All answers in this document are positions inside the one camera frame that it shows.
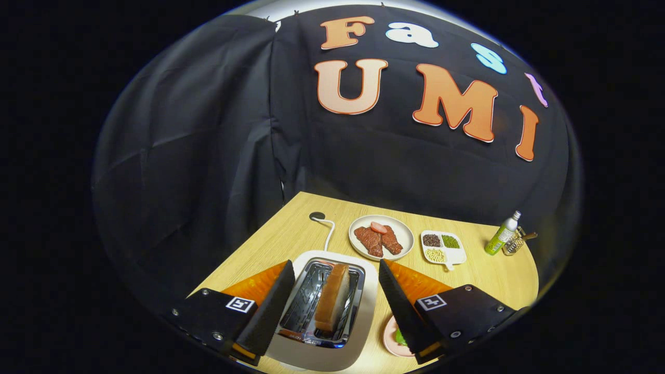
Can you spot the green bottle with silver top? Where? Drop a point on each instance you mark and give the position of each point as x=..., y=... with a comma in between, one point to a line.
x=500, y=238

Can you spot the green lettuce leaf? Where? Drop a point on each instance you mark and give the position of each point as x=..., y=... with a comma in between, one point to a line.
x=400, y=337

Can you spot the black backdrop cloth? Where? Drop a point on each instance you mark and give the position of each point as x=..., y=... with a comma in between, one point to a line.
x=208, y=156

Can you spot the brown meat slice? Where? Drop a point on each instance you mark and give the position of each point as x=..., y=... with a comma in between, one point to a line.
x=392, y=241
x=370, y=241

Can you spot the pile of green beans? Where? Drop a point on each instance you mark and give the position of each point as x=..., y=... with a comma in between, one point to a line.
x=451, y=241

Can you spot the white divided dish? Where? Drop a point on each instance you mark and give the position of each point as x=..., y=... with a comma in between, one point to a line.
x=454, y=255

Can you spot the pile of dark red beans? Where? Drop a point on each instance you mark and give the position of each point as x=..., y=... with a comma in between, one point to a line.
x=431, y=240

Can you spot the toasted bread slice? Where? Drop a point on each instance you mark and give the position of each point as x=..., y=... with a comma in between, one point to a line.
x=332, y=301

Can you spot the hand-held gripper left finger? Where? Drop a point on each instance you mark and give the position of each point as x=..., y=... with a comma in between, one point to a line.
x=267, y=317

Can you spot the white toaster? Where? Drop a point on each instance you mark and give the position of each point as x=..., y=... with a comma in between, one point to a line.
x=363, y=322

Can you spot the round white plate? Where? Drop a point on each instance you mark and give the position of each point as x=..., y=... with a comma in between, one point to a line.
x=405, y=234

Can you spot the pink sausage slice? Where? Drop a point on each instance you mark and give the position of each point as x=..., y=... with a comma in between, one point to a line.
x=378, y=227

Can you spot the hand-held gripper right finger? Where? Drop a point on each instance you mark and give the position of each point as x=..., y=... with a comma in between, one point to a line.
x=402, y=311

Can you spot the pile of yellow soybeans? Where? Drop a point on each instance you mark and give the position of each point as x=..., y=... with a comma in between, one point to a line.
x=436, y=255

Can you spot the pink plate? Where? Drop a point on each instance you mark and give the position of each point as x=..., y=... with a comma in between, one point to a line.
x=389, y=337

